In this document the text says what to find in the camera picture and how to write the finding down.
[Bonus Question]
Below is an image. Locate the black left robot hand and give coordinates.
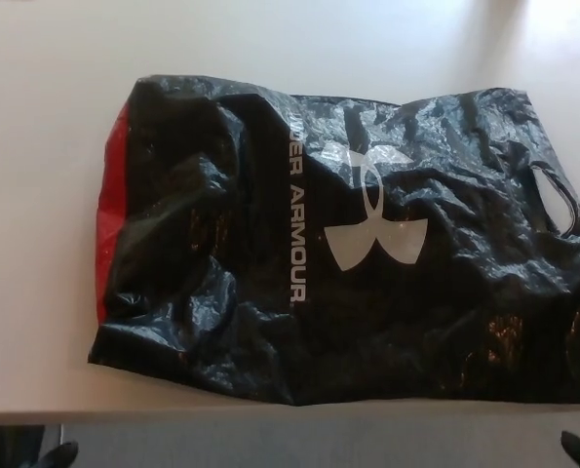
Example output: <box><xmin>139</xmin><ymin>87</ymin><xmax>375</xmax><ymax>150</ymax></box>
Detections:
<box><xmin>34</xmin><ymin>441</ymin><xmax>80</xmax><ymax>468</ymax></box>

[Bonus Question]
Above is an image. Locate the black red plastic shopping bag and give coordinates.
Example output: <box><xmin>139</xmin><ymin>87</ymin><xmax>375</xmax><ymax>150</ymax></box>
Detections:
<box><xmin>87</xmin><ymin>73</ymin><xmax>580</xmax><ymax>380</ymax></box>

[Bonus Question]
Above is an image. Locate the black desk support frame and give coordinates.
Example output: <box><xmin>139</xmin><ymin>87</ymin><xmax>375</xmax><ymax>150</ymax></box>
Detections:
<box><xmin>0</xmin><ymin>424</ymin><xmax>60</xmax><ymax>468</ymax></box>

